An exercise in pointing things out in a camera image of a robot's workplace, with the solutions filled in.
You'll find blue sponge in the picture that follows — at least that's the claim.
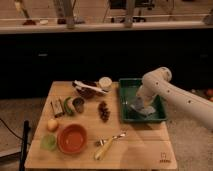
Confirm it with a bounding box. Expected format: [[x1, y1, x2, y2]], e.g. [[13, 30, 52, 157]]
[[130, 97, 144, 110]]

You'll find black stand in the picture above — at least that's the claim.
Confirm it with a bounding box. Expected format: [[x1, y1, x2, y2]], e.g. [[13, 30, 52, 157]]
[[19, 120, 30, 171]]

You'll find grey cloth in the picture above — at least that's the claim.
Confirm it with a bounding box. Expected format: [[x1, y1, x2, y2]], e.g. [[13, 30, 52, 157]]
[[131, 105, 156, 117]]

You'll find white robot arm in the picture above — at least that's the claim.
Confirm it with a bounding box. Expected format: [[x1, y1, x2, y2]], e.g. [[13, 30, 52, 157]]
[[136, 67, 213, 131]]

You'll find green plastic tray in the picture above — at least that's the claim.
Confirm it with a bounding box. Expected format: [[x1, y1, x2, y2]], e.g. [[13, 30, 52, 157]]
[[118, 78, 167, 123]]

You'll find orange bowl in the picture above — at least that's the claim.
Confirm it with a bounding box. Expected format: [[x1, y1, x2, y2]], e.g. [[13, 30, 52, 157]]
[[57, 124, 87, 155]]

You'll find white cup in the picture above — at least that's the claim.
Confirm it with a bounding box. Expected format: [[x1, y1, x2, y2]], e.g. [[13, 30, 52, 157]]
[[99, 77, 112, 91]]

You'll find green pepper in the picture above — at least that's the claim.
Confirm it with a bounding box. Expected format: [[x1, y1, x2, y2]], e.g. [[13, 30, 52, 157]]
[[64, 97, 74, 116]]

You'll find bunch of dark grapes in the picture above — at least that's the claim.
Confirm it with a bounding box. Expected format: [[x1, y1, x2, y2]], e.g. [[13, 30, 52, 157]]
[[98, 101, 110, 122]]

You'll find white spatula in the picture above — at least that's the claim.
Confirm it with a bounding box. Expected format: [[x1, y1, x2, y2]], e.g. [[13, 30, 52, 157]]
[[73, 80, 108, 94]]

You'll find brown box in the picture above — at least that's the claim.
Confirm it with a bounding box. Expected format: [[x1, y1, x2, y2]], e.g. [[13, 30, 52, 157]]
[[50, 99, 64, 118]]

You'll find light green cup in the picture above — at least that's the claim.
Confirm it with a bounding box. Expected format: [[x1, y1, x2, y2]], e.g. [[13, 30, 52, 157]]
[[40, 134, 57, 151]]

